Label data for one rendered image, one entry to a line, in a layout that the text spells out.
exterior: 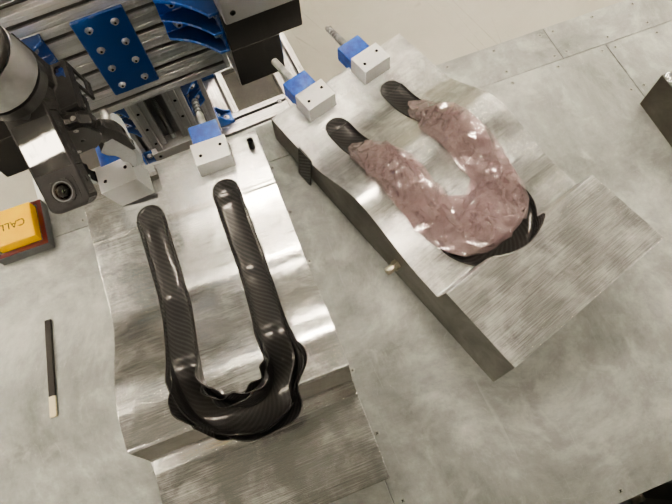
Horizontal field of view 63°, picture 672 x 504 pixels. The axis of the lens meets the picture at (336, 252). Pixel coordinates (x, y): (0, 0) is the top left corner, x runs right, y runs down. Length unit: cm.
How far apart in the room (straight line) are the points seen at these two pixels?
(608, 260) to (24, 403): 79
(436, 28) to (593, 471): 169
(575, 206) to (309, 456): 46
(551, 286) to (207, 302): 43
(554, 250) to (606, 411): 23
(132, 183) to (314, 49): 143
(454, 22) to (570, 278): 159
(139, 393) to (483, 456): 43
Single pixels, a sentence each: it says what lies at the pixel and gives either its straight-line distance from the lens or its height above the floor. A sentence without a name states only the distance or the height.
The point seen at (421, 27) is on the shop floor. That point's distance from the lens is 217.
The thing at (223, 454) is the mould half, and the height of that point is 86.
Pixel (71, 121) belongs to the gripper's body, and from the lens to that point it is 65.
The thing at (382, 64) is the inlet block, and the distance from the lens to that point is 90.
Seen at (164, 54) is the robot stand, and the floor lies 77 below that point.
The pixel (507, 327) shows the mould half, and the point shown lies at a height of 91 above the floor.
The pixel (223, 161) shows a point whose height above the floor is 91.
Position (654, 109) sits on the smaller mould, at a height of 82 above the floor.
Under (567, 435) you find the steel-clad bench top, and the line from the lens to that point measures 80.
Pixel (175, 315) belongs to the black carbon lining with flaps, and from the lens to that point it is 73.
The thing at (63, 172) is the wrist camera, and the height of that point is 108.
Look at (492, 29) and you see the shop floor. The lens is 220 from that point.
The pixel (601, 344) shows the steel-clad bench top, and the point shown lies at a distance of 84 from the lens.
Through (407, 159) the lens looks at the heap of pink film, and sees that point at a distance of 76.
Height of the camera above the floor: 155
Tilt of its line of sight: 68 degrees down
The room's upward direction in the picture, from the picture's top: 6 degrees counter-clockwise
